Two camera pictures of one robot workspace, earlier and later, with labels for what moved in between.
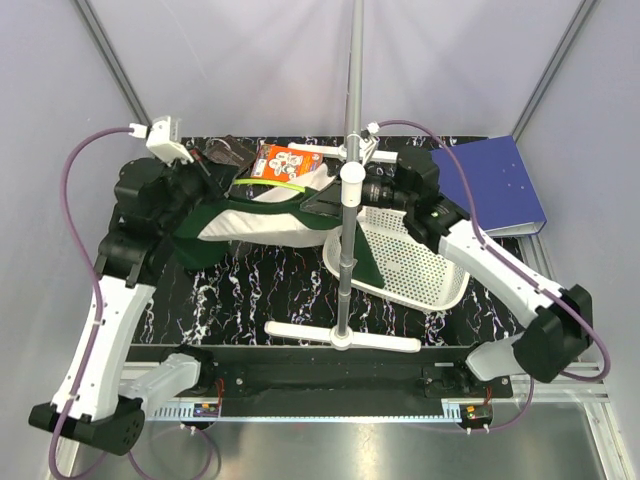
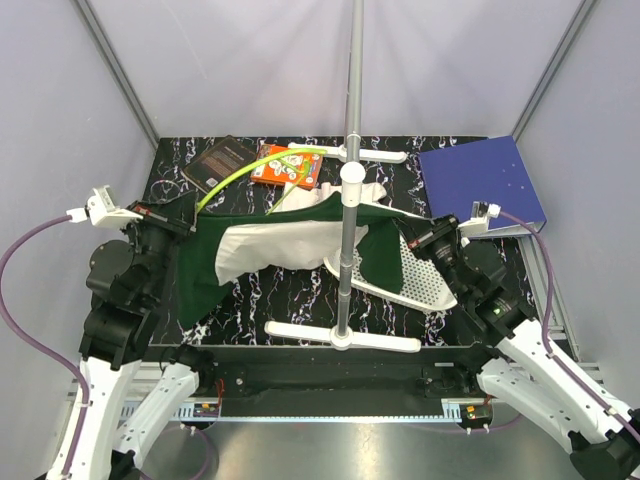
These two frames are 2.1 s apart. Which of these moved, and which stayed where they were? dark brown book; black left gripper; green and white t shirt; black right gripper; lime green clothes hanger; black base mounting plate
Moved: green and white t shirt; black left gripper; black right gripper; lime green clothes hanger
Stayed: black base mounting plate; dark brown book
